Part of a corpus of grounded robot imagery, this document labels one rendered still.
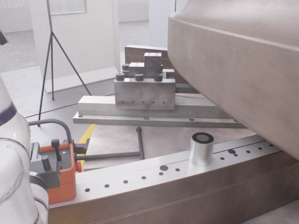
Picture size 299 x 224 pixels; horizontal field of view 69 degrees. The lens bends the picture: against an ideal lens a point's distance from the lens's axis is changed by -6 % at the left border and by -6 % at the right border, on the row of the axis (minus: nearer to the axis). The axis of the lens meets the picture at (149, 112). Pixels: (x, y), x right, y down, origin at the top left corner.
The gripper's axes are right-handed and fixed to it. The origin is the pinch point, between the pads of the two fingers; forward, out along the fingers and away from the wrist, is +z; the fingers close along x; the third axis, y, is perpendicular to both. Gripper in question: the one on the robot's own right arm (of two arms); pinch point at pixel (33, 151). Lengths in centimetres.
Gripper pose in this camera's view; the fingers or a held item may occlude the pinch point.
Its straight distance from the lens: 67.2
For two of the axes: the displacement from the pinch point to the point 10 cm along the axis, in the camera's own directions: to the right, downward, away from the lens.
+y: 0.0, -9.0, -4.4
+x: -9.5, 1.4, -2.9
